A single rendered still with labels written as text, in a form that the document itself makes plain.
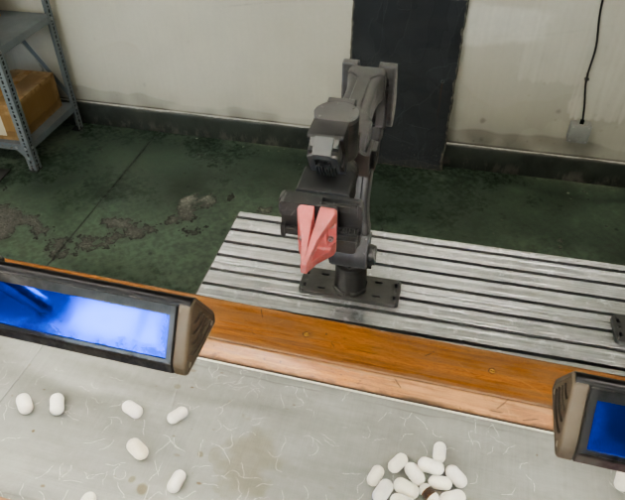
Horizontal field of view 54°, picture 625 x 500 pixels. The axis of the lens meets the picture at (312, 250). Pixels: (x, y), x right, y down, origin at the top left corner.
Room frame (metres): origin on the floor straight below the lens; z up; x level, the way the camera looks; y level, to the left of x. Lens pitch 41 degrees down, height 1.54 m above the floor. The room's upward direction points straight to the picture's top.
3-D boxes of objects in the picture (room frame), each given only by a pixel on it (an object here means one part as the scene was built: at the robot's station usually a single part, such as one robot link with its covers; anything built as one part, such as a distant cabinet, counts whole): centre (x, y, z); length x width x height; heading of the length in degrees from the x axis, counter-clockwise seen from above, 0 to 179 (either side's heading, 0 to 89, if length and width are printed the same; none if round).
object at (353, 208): (0.62, -0.02, 1.07); 0.10 x 0.07 x 0.07; 77
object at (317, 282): (0.89, -0.08, 0.71); 0.20 x 0.07 x 0.08; 77
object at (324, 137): (0.62, -0.02, 1.13); 0.07 x 0.06 x 0.11; 77
